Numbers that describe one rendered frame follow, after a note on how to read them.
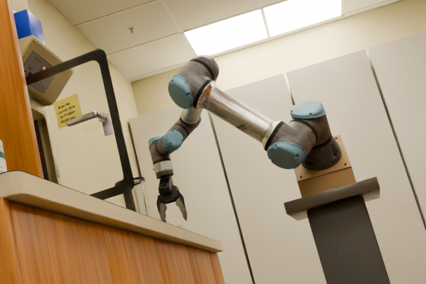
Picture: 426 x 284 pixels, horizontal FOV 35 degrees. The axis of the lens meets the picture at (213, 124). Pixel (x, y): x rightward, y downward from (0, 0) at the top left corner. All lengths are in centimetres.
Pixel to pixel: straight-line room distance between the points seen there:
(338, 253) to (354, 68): 285
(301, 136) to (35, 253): 126
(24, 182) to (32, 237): 11
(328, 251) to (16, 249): 141
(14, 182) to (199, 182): 386
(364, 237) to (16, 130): 119
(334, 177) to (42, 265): 141
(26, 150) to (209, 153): 325
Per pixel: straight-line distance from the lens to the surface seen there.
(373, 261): 232
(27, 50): 198
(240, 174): 489
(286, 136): 223
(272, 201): 484
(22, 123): 182
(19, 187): 112
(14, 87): 186
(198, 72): 234
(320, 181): 239
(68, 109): 184
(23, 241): 114
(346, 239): 233
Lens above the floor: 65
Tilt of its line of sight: 15 degrees up
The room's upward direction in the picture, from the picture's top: 15 degrees counter-clockwise
